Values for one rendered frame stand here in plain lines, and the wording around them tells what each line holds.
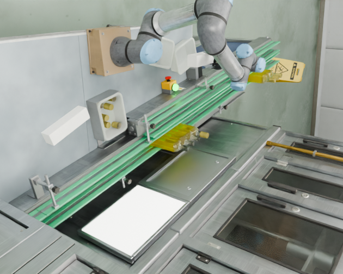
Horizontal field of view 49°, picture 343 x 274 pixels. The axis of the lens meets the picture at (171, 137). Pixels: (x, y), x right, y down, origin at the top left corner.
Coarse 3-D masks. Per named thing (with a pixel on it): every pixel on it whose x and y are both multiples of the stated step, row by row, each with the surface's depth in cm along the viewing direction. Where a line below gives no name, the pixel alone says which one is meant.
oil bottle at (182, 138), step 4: (168, 132) 218; (172, 132) 217; (168, 136) 214; (172, 136) 213; (176, 136) 212; (180, 136) 212; (184, 136) 211; (180, 140) 210; (184, 140) 210; (184, 144) 211
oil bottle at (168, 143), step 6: (162, 138) 213; (168, 138) 212; (150, 144) 217; (156, 144) 214; (162, 144) 211; (168, 144) 208; (174, 144) 206; (180, 144) 207; (168, 150) 210; (174, 150) 207
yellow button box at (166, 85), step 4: (164, 80) 238; (172, 80) 237; (164, 84) 235; (168, 84) 233; (172, 84) 235; (164, 88) 237; (168, 88) 235; (164, 92) 238; (168, 92) 236; (172, 92) 237
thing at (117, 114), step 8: (112, 96) 193; (120, 96) 198; (120, 104) 201; (104, 112) 201; (112, 112) 205; (120, 112) 204; (112, 120) 207; (120, 120) 207; (104, 128) 193; (112, 128) 207; (120, 128) 206; (104, 136) 195; (112, 136) 199
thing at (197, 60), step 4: (200, 52) 211; (188, 56) 202; (192, 56) 201; (196, 56) 199; (200, 56) 202; (204, 56) 205; (208, 56) 208; (188, 60) 203; (192, 60) 201; (196, 60) 200; (200, 60) 203; (204, 60) 206; (208, 60) 209; (212, 60) 213; (188, 64) 204; (192, 64) 202; (196, 64) 201; (200, 64) 204; (204, 64) 207
